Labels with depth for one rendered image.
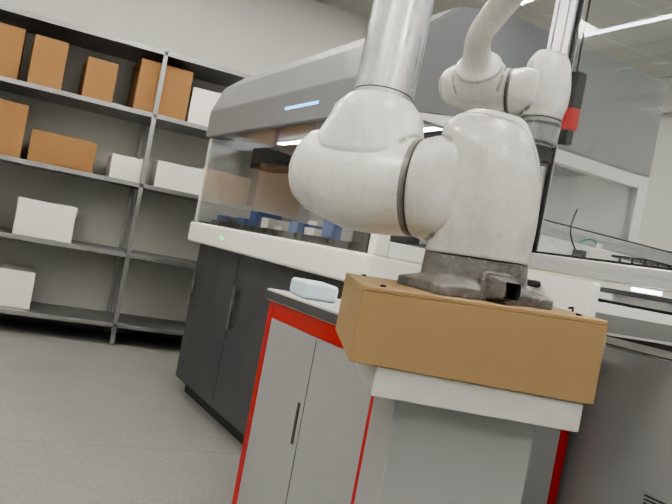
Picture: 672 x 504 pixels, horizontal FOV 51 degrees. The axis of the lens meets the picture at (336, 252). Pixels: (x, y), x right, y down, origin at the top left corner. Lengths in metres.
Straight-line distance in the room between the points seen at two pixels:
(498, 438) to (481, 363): 0.12
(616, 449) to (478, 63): 0.92
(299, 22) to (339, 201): 4.79
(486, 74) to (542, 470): 0.92
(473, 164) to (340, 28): 4.98
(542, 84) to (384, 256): 0.84
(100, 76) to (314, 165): 3.94
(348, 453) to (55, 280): 4.06
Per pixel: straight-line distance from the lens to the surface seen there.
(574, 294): 1.42
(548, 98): 1.62
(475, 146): 1.02
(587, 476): 1.84
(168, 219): 5.42
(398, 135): 1.09
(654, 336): 1.58
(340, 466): 1.56
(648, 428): 1.73
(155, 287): 5.44
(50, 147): 4.95
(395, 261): 2.24
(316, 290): 1.81
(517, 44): 2.55
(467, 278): 1.00
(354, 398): 1.52
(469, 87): 1.65
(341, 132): 1.10
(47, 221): 4.87
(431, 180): 1.03
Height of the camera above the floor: 0.90
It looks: level
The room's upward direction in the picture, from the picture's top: 11 degrees clockwise
